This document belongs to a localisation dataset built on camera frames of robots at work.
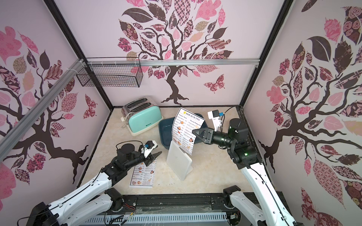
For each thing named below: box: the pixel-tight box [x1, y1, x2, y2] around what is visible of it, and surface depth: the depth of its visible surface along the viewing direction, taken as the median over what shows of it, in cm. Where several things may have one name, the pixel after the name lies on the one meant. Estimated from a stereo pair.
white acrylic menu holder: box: [166, 140, 194, 181], surface depth 81 cm
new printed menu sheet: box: [172, 107, 206, 156], surface depth 65 cm
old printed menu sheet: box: [129, 158, 157, 188], surface depth 84 cm
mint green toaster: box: [121, 96, 164, 137], surface depth 99 cm
